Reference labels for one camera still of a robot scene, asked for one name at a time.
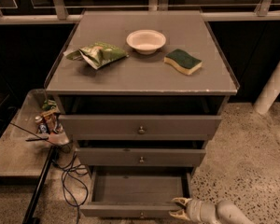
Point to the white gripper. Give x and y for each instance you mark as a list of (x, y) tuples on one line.
[(193, 208)]

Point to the grey bottom drawer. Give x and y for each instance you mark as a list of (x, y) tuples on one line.
[(136, 192)]

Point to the grey drawer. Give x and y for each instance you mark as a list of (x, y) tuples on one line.
[(136, 192), (140, 127), (141, 153)]

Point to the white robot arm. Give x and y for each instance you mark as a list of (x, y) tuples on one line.
[(239, 182)]

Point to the grey middle drawer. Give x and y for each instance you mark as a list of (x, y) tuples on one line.
[(141, 153)]

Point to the grey drawer cabinet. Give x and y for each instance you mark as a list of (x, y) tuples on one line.
[(143, 84)]

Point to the grey top drawer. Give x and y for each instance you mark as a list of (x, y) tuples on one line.
[(140, 127)]

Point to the green yellow sponge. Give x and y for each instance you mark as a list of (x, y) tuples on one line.
[(183, 62)]

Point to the black stand pole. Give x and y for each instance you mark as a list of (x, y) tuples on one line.
[(29, 215)]

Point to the brown snack packet in bin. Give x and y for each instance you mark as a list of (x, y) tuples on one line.
[(51, 117)]

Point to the soda can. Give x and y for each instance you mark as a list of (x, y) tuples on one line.
[(41, 125)]

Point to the green snack packet in bin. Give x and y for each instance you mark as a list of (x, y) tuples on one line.
[(48, 105)]

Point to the white paper bowl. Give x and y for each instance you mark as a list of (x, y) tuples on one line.
[(146, 41)]

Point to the green chip bag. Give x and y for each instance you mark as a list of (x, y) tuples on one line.
[(97, 55)]

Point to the clear plastic bin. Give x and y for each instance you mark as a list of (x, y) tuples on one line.
[(24, 127)]

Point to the metal window railing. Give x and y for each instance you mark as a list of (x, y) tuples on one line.
[(70, 11)]

